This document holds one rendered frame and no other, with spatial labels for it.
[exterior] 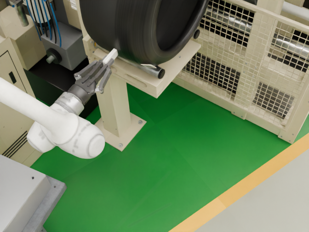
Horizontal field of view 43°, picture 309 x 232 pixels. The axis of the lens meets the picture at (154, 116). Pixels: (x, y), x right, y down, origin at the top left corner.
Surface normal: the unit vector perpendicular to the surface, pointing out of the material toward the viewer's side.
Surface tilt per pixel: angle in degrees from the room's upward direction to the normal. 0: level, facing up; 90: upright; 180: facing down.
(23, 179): 5
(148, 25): 87
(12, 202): 5
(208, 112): 0
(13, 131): 90
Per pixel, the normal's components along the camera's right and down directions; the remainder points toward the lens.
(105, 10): -0.55, 0.48
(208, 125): -0.02, -0.58
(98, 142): 0.79, 0.32
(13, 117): 0.82, 0.45
